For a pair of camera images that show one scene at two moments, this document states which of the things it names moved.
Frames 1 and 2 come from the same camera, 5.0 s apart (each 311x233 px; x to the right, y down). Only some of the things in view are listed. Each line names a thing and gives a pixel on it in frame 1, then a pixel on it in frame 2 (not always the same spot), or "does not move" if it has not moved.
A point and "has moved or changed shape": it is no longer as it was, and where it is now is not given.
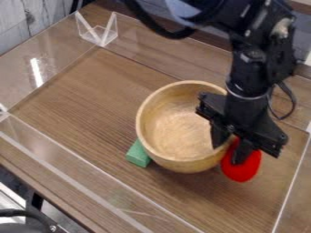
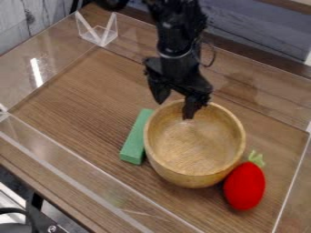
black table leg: [34, 206] does not move
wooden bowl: [175, 134] has moved or changed shape
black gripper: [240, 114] -> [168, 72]
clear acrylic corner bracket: [100, 35] does not move
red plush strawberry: [242, 171] -> [244, 183]
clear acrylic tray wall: [76, 185] does not move
